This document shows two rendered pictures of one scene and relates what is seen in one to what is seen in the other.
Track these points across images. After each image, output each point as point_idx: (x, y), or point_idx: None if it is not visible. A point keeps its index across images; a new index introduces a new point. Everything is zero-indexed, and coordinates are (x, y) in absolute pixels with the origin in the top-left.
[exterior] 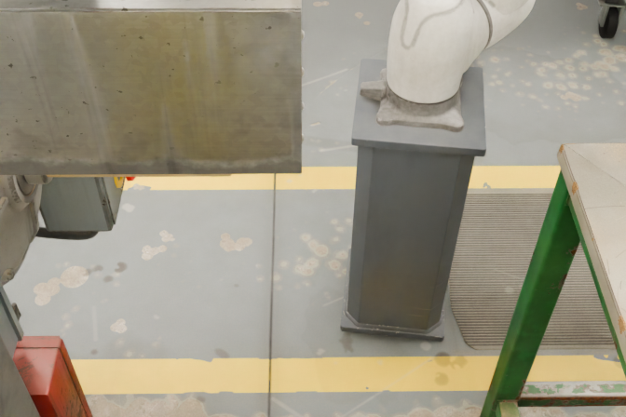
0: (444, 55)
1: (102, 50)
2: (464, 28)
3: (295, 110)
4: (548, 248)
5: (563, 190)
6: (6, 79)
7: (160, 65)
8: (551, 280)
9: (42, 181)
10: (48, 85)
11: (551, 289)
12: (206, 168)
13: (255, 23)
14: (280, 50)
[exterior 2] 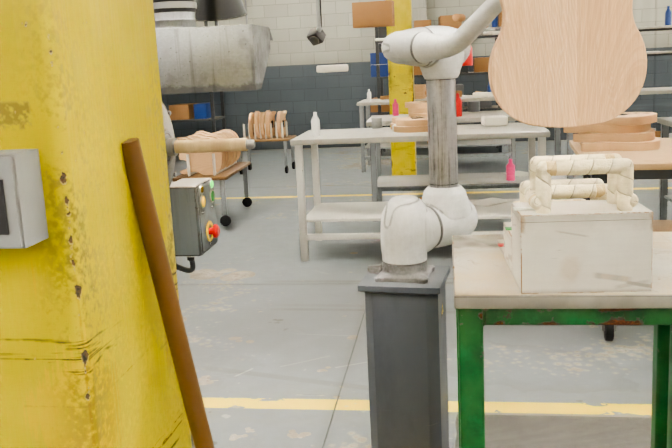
0: (408, 229)
1: (196, 41)
2: (419, 214)
3: (252, 61)
4: None
5: None
6: (168, 53)
7: (212, 46)
8: None
9: (172, 151)
10: (180, 55)
11: None
12: (225, 88)
13: (239, 29)
14: (246, 38)
